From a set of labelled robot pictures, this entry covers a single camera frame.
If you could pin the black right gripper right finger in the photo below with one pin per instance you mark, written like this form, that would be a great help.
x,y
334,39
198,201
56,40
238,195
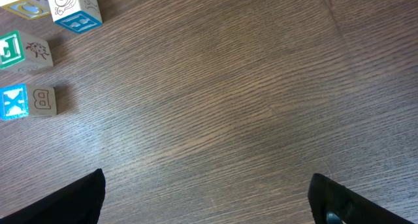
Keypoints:
x,y
331,202

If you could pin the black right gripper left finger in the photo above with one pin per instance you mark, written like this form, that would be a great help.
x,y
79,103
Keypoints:
x,y
79,202

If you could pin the blue X wooden block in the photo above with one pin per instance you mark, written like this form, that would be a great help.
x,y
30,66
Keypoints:
x,y
27,100

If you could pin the green F wooden block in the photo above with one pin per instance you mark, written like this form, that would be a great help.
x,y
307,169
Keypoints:
x,y
24,54

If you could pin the white block blue side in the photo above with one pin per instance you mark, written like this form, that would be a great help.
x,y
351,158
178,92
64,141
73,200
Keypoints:
x,y
78,16

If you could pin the white block yellow side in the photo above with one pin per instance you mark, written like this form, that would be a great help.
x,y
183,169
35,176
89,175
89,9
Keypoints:
x,y
28,9

